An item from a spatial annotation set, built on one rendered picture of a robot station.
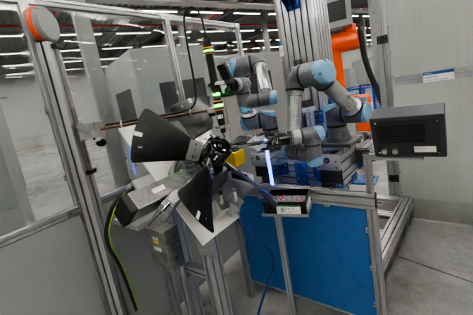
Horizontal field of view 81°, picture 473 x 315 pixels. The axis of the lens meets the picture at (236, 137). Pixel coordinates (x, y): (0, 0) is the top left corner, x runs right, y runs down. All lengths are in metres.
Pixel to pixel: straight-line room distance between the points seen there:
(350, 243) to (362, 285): 0.24
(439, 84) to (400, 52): 0.39
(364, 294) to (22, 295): 1.66
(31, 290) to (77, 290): 0.21
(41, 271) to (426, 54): 2.91
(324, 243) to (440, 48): 1.80
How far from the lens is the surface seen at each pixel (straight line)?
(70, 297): 1.83
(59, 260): 1.74
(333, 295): 1.91
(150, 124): 1.17
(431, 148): 1.35
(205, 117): 1.36
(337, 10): 5.13
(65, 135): 1.52
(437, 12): 2.79
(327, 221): 1.64
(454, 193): 3.00
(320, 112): 1.98
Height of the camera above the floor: 1.44
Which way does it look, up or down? 9 degrees down
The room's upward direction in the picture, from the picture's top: 10 degrees counter-clockwise
